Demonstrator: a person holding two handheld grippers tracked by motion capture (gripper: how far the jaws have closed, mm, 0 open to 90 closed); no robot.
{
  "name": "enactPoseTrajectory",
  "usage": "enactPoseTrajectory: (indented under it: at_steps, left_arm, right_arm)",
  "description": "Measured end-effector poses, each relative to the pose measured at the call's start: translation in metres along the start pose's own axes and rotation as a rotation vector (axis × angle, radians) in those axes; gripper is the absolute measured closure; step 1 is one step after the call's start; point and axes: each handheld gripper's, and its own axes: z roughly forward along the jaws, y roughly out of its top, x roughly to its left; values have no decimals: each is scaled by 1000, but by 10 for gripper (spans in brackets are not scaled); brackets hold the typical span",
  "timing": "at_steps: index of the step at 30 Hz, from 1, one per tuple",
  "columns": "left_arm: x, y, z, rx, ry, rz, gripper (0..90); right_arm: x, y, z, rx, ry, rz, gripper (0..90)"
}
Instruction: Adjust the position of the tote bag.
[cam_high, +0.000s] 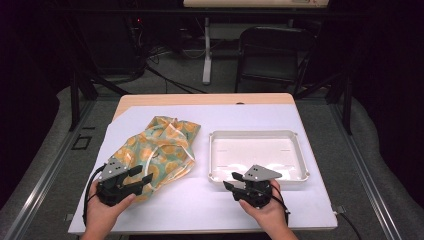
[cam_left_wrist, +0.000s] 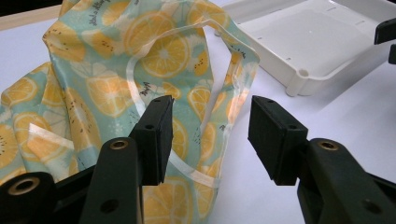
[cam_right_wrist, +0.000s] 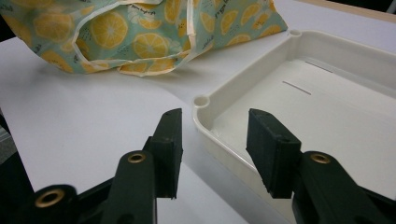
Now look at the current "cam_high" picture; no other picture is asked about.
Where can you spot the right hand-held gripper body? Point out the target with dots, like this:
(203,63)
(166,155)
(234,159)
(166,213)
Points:
(256,193)

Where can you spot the person's right hand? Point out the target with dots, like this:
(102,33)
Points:
(270,216)

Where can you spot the black folding chair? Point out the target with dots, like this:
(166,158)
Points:
(276,35)

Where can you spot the white desk leg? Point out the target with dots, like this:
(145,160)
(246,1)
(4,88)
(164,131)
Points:
(207,60)

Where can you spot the pale desk top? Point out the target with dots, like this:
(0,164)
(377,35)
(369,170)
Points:
(253,3)

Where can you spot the aluminium floor rail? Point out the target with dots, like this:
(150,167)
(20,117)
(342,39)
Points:
(366,180)
(43,180)

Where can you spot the dark computer tower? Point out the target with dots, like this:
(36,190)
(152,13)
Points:
(110,43)

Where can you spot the white plastic tray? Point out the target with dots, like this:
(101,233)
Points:
(253,153)

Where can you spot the lemon print fabric bag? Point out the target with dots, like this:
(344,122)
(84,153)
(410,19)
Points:
(166,150)

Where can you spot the black metal stand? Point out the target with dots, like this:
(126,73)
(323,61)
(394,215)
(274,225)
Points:
(348,103)
(74,100)

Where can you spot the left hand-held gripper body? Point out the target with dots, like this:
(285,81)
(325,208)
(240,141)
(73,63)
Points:
(111,191)

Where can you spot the person's left hand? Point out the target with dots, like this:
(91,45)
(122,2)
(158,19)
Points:
(100,216)

